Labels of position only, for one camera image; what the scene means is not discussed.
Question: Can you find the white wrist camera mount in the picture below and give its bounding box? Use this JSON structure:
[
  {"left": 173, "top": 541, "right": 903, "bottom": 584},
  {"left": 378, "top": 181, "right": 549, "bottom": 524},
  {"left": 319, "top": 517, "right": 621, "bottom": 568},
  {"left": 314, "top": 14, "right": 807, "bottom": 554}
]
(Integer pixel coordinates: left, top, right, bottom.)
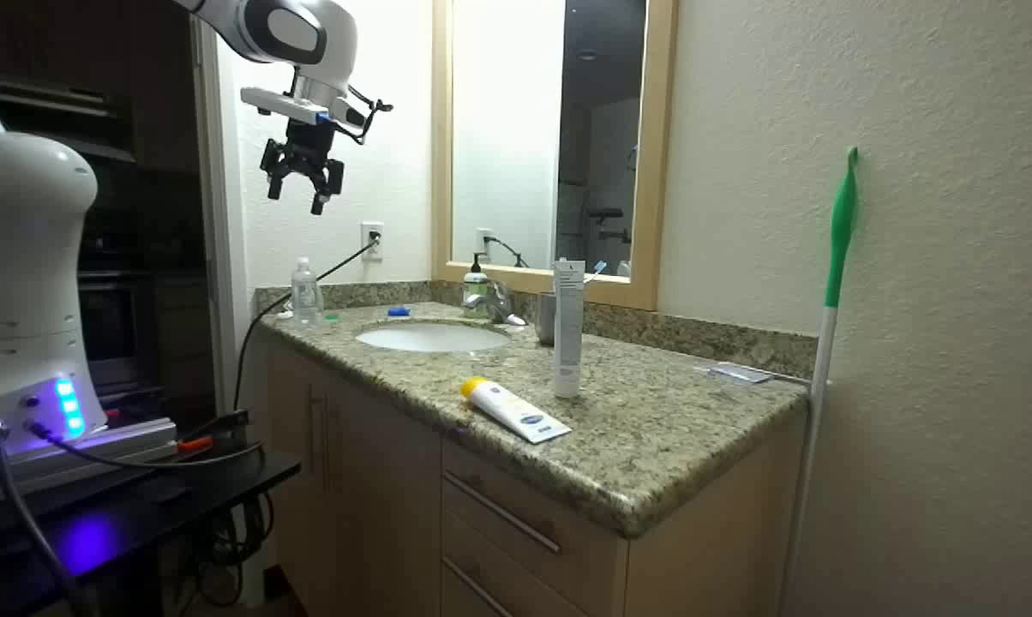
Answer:
[{"left": 236, "top": 77, "right": 396, "bottom": 150}]

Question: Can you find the green label soap pump bottle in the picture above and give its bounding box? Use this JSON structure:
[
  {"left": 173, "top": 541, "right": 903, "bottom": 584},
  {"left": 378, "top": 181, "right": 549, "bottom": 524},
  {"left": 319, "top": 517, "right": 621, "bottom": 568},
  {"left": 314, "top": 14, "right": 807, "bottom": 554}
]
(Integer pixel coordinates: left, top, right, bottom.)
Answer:
[{"left": 458, "top": 251, "right": 493, "bottom": 322}]

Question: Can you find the white oval sink basin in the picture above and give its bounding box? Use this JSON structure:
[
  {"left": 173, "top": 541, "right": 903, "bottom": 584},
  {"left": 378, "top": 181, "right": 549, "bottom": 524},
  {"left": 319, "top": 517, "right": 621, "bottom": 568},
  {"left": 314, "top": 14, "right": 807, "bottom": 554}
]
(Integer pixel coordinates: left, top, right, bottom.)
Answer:
[{"left": 353, "top": 317, "right": 515, "bottom": 357}]

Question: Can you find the light wood vanity cabinet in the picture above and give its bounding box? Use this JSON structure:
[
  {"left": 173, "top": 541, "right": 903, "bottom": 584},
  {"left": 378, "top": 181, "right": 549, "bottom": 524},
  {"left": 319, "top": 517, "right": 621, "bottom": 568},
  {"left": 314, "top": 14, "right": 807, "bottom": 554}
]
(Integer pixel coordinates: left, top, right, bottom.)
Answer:
[{"left": 253, "top": 329, "right": 809, "bottom": 617}]

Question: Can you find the black robot table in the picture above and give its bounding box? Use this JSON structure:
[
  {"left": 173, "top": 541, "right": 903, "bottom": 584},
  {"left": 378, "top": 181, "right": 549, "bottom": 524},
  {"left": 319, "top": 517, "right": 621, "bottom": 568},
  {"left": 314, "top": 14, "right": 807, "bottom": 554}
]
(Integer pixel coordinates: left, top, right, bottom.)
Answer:
[{"left": 0, "top": 449, "right": 307, "bottom": 617}]

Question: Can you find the tall white tube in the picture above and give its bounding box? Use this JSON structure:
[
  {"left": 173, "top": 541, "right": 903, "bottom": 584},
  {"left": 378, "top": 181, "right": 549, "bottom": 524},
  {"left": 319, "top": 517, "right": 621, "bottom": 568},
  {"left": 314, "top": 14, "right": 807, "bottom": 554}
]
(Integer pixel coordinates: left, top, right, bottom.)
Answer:
[{"left": 553, "top": 255, "right": 591, "bottom": 404}]

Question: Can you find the grey base cable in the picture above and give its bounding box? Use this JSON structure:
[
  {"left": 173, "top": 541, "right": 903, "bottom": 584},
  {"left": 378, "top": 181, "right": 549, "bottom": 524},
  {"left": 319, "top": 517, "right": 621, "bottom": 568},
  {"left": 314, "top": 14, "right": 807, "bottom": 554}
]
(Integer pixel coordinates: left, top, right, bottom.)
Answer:
[{"left": 0, "top": 417, "right": 90, "bottom": 617}]

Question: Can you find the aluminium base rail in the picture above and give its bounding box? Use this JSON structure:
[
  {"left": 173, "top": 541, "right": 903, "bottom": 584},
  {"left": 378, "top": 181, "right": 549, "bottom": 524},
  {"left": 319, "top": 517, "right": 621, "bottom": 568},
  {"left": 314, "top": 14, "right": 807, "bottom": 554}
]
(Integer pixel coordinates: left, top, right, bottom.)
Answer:
[{"left": 0, "top": 415, "right": 180, "bottom": 499}]

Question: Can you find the silver toothbrush holder cup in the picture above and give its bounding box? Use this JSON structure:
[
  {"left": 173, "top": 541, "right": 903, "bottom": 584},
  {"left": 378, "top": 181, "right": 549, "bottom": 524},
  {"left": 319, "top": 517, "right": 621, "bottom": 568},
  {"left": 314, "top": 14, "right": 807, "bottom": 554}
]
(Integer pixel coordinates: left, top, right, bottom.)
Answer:
[{"left": 531, "top": 287, "right": 559, "bottom": 348}]

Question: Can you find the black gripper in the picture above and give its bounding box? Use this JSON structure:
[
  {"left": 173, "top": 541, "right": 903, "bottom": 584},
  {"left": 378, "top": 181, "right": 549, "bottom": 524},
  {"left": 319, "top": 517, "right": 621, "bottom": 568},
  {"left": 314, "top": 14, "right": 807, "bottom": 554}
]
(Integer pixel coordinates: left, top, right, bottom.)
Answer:
[{"left": 258, "top": 113, "right": 349, "bottom": 218}]

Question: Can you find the green and white mop handle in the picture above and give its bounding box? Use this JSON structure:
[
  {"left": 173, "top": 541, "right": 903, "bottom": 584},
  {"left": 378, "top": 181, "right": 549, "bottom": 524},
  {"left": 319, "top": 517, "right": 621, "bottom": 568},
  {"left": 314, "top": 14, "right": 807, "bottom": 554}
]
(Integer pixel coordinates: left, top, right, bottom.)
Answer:
[{"left": 772, "top": 143, "right": 863, "bottom": 617}]

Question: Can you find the metal drawer handle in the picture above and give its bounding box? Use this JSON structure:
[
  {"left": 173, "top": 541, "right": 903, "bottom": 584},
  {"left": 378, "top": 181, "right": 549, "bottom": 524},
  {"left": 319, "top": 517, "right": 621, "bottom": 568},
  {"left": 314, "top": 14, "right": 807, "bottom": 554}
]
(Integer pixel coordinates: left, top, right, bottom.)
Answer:
[
  {"left": 436, "top": 552, "right": 517, "bottom": 617},
  {"left": 439, "top": 468, "right": 564, "bottom": 559}
]

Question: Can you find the clear plastic water bottle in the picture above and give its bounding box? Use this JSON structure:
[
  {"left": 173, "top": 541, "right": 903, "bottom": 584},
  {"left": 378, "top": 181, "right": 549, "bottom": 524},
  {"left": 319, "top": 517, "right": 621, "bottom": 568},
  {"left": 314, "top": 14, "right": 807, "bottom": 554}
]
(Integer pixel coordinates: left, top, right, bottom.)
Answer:
[{"left": 287, "top": 254, "right": 321, "bottom": 329}]

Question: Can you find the white wall outlet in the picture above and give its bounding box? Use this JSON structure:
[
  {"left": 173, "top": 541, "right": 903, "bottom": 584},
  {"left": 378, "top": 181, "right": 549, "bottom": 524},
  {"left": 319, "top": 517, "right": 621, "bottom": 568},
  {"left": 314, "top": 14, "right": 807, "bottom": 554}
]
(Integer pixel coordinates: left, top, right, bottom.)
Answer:
[{"left": 356, "top": 215, "right": 387, "bottom": 266}]

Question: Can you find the wood framed mirror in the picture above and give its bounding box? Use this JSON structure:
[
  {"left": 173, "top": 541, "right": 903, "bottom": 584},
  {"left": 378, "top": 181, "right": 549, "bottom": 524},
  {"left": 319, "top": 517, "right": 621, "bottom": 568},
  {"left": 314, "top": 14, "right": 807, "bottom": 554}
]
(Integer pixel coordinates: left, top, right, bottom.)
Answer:
[{"left": 428, "top": 0, "right": 683, "bottom": 313}]

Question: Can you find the black power cable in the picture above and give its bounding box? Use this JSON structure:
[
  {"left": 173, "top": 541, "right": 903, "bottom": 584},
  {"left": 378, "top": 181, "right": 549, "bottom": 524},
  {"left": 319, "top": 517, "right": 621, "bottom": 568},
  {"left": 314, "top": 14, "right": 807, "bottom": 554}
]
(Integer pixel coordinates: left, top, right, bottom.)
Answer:
[{"left": 231, "top": 237, "right": 379, "bottom": 417}]

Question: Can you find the clear plastic wrapper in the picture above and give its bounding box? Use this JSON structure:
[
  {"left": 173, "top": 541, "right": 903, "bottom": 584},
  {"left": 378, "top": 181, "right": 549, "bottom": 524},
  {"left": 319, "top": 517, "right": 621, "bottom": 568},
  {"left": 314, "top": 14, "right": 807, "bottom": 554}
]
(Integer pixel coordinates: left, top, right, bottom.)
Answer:
[{"left": 698, "top": 357, "right": 817, "bottom": 390}]

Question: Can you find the chrome faucet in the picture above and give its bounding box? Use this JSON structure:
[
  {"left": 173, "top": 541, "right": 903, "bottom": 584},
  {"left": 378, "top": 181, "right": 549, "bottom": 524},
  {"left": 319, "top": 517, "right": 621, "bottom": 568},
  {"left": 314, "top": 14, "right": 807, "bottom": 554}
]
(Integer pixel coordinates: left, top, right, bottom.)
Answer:
[{"left": 484, "top": 277, "right": 531, "bottom": 335}]

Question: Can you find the orange and black clamp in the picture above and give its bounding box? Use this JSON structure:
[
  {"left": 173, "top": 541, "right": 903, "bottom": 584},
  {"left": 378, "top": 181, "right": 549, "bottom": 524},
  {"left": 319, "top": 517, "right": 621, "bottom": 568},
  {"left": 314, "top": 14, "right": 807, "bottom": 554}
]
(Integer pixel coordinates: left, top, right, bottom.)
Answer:
[{"left": 173, "top": 409, "right": 258, "bottom": 467}]

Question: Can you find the white tube with yellow cap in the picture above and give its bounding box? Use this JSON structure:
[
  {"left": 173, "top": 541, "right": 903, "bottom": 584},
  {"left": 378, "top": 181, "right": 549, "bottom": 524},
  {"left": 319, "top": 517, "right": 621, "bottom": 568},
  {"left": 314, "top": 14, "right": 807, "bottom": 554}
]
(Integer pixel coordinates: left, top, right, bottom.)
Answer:
[{"left": 457, "top": 374, "right": 571, "bottom": 449}]

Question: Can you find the black base cable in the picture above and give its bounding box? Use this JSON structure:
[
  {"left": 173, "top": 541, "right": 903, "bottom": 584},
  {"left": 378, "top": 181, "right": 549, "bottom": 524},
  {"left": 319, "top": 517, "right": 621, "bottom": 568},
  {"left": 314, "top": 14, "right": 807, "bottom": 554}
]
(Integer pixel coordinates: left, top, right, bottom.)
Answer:
[{"left": 26, "top": 420, "right": 259, "bottom": 475}]

